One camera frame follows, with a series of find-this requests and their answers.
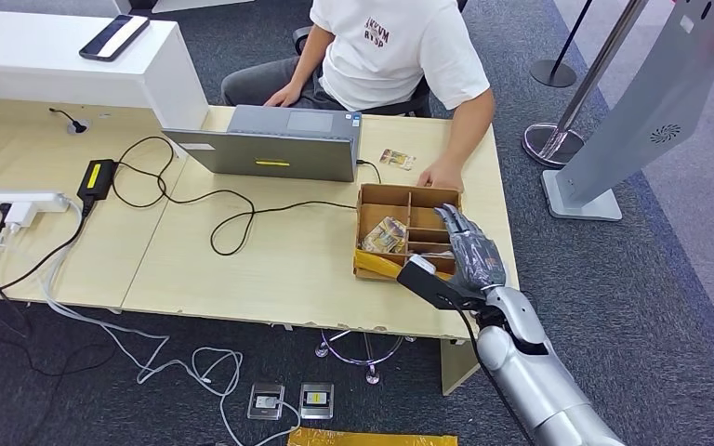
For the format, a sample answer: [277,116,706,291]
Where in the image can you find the black stanchion post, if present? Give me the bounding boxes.
[528,0,594,88]

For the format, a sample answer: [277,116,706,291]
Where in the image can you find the person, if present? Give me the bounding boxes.
[219,0,496,192]

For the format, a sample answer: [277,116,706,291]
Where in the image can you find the white power strip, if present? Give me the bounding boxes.
[0,190,72,216]

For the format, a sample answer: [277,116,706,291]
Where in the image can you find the printed room key card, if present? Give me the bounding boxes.
[378,148,417,172]

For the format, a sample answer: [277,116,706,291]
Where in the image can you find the steel floor socket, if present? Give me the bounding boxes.
[246,382,286,422]
[298,382,336,421]

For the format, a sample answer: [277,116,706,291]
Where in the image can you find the wooden desk side panel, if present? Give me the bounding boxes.
[440,340,482,397]

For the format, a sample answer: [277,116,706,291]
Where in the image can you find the black laptop charger cable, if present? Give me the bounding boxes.
[111,136,383,258]

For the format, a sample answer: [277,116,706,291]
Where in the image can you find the short black cable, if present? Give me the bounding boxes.
[48,107,89,133]

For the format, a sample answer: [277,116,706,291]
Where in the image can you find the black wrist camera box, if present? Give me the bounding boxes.
[396,255,487,311]

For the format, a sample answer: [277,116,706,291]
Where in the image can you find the white charger plug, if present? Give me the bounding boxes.
[3,202,38,234]

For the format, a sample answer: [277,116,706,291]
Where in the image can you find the white raised counter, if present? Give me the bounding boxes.
[0,9,210,132]

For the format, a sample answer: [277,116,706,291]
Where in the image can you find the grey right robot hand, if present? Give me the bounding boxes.
[433,203,508,301]

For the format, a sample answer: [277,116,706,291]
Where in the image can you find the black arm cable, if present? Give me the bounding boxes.
[449,298,536,446]

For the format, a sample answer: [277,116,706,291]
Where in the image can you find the person's left hand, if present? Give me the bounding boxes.
[416,160,464,192]

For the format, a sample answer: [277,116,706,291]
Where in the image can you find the grey kiosk stand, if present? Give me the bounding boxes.
[540,0,714,222]

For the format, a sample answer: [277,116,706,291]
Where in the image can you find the person's right hand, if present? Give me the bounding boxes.
[263,81,304,109]

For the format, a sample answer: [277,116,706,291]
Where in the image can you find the white power strip cable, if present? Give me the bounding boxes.
[43,196,303,446]

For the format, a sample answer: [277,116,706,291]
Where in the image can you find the black smartphone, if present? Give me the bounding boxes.
[77,14,150,63]

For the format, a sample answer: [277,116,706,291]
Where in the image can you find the grey laptop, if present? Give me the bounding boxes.
[161,104,364,184]

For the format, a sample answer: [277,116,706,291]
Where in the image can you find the black power adapter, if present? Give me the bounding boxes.
[77,159,119,203]

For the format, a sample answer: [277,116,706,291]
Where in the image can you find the yellow floor tape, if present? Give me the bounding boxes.
[287,427,459,446]

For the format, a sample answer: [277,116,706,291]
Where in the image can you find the cardboard divider box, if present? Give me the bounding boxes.
[352,182,464,283]

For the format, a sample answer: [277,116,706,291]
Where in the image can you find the black office chair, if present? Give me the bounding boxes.
[292,25,432,118]

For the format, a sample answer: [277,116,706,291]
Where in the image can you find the thin black cable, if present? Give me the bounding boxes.
[0,203,118,378]

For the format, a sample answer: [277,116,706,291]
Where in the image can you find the black mains cable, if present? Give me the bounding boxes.
[0,196,96,303]

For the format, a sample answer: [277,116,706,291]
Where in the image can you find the chrome stool base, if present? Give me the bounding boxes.
[314,330,407,386]

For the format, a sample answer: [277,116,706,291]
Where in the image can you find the chrome stanchion post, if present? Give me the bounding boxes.
[521,0,650,168]

